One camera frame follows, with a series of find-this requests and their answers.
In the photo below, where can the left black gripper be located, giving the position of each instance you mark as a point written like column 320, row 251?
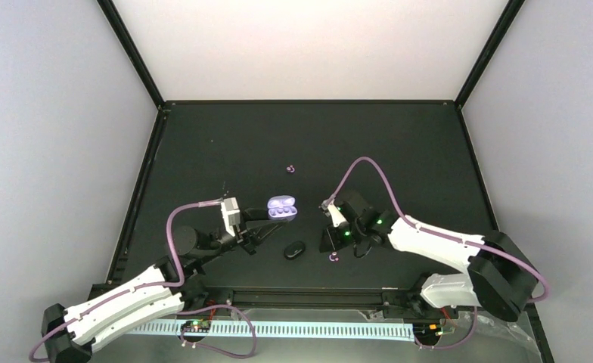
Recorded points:
column 249, row 231

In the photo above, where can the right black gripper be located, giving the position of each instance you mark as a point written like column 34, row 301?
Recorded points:
column 332, row 242

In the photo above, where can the lavender earbud charging case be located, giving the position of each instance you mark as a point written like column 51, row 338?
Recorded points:
column 282, row 207

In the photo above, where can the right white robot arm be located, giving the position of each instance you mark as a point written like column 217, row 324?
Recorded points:
column 489, row 271

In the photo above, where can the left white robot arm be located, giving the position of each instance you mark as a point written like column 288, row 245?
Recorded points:
column 170, row 286

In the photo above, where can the black earbud charging case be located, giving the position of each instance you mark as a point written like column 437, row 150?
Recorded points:
column 294, row 250

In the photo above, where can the left circuit board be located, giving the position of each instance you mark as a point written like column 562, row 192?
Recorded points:
column 196, row 327

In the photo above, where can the circuit board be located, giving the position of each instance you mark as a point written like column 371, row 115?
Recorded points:
column 428, row 329
column 196, row 327

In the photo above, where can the right circuit board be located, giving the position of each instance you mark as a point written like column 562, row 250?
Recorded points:
column 428, row 329

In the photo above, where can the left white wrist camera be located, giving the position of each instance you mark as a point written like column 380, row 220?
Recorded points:
column 231, row 215

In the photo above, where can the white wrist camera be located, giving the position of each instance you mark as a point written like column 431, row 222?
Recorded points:
column 333, row 213
column 231, row 215

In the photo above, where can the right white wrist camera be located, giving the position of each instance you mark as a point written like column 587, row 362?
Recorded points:
column 333, row 213

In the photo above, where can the black front aluminium rail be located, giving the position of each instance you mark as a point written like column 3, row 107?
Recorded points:
column 301, row 298

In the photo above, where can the white slotted cable duct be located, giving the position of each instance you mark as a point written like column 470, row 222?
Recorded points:
column 286, row 329

